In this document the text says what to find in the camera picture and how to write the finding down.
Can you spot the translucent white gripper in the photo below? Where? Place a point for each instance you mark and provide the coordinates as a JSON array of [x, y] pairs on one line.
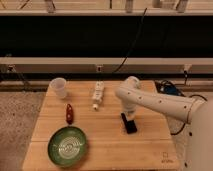
[[129, 116]]

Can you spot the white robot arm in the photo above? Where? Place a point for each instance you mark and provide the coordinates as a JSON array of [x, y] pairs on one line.
[[197, 113]]

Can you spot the green patterned plate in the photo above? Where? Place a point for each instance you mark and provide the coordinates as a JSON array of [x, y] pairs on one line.
[[67, 146]]

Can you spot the black rectangular eraser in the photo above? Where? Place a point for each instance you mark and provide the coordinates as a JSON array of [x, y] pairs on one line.
[[129, 125]]

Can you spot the blue device on floor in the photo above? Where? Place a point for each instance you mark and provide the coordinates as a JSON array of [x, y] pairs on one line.
[[170, 89]]

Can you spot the red chili pepper toy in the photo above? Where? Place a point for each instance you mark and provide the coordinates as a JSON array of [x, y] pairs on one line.
[[69, 114]]

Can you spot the translucent plastic cup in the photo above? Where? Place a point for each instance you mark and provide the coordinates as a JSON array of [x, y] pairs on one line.
[[58, 85]]

